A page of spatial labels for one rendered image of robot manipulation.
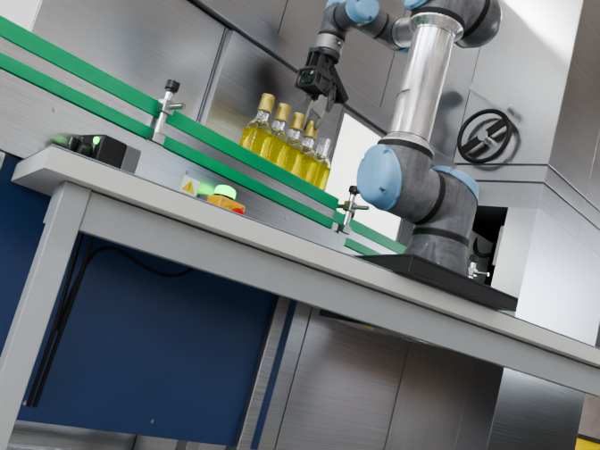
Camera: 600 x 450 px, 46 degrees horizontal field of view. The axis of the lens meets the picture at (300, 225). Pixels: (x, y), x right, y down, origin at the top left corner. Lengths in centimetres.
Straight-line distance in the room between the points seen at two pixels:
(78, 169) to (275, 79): 106
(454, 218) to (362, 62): 99
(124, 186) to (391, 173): 53
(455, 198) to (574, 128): 135
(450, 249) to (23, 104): 82
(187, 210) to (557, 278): 184
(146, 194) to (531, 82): 191
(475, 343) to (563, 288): 130
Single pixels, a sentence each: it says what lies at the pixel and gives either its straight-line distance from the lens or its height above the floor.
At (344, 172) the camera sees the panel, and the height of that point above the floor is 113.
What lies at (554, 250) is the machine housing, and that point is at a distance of 266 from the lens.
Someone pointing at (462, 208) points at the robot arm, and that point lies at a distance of 146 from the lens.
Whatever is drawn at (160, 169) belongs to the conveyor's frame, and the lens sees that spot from 142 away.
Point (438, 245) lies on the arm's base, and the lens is 143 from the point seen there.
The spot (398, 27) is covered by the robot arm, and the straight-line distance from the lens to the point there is 191.
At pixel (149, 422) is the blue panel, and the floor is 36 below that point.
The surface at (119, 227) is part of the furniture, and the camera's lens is 109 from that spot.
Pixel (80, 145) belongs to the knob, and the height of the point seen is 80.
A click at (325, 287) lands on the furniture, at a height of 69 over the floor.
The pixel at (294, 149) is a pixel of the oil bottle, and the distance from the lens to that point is 183.
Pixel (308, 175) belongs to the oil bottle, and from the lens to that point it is 187.
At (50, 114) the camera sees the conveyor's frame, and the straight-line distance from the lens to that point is 131.
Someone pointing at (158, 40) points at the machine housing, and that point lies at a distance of 181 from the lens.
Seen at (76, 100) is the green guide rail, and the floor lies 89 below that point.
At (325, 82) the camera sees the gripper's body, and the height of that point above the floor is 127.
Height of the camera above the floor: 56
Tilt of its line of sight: 10 degrees up
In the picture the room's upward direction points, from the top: 15 degrees clockwise
